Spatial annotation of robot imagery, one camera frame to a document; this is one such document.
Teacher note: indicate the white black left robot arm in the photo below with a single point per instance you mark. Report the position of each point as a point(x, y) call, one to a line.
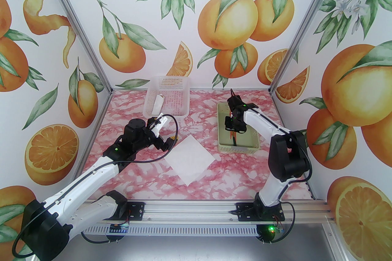
point(92, 174)

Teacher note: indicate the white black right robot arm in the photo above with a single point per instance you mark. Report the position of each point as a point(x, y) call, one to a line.
point(269, 127)

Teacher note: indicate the rolled white napkin bundle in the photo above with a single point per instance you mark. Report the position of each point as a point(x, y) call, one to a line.
point(157, 105)

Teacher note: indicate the green perforated plastic basket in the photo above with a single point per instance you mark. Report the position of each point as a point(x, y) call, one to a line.
point(248, 140)

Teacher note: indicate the white perforated plastic basket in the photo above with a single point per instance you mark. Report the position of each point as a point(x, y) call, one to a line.
point(174, 100)

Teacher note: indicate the perforated metal strip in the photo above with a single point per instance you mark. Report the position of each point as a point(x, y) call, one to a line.
point(190, 229)

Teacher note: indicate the small circuit board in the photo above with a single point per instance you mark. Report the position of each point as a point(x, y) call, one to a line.
point(119, 227)

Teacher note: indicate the black module with green light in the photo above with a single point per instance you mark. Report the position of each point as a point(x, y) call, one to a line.
point(269, 233)

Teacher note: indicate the aluminium mounting rail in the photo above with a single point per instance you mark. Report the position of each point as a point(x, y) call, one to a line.
point(190, 210)

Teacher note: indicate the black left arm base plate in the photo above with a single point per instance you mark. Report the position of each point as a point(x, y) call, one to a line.
point(136, 210)

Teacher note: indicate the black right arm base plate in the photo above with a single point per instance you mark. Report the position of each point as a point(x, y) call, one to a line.
point(245, 212)

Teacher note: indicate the aluminium frame post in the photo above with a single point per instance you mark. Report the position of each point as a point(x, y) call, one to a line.
point(75, 18)
point(307, 18)

